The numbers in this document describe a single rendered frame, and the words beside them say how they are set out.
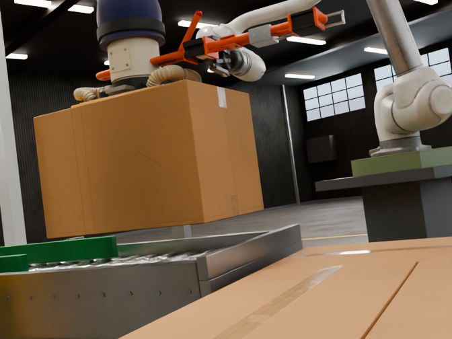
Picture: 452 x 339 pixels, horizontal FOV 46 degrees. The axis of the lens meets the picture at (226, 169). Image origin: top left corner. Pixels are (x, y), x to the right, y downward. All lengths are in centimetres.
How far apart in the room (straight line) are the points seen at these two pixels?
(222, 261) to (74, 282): 43
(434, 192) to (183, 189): 104
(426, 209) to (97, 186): 116
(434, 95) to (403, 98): 12
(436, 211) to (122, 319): 123
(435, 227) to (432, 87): 52
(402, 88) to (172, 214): 95
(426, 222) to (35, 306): 135
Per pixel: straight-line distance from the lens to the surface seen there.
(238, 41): 165
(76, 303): 159
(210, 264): 134
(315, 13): 156
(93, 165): 169
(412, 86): 199
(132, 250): 225
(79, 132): 173
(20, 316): 175
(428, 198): 211
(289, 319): 89
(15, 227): 465
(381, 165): 210
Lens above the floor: 76
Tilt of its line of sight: 2 degrees up
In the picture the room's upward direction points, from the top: 7 degrees counter-clockwise
